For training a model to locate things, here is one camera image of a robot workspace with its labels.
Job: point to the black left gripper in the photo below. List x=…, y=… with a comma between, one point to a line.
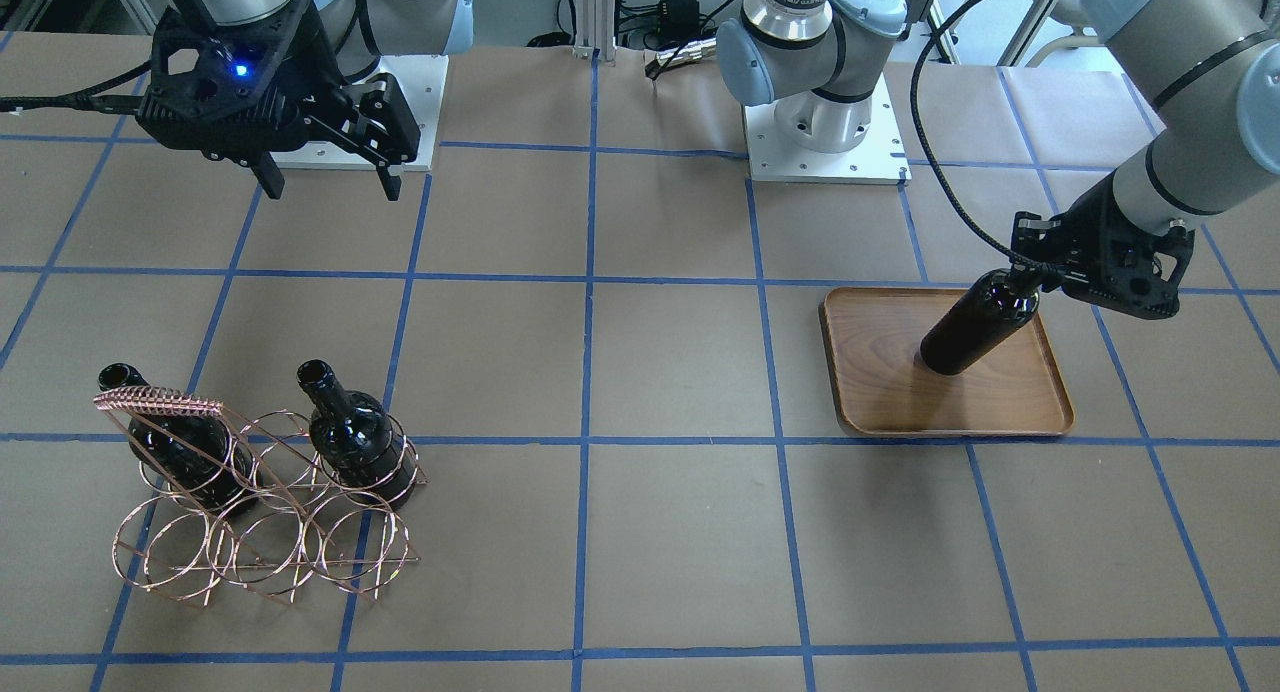
x=1092, y=219

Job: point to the aluminium frame post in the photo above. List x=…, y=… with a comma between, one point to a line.
x=594, y=29

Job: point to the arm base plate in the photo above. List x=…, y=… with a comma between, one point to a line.
x=420, y=85
x=809, y=139

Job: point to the dark wine bottle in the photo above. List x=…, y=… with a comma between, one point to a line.
x=194, y=452
x=354, y=436
x=997, y=305

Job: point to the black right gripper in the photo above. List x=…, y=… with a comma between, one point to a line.
x=322, y=80

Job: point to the wooden tray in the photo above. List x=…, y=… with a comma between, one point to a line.
x=882, y=387

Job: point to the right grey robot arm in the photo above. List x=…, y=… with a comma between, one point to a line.
x=364, y=31

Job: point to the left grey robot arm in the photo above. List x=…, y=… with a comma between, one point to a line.
x=1207, y=68

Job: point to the copper wire bottle basket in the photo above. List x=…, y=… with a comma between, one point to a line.
x=292, y=522

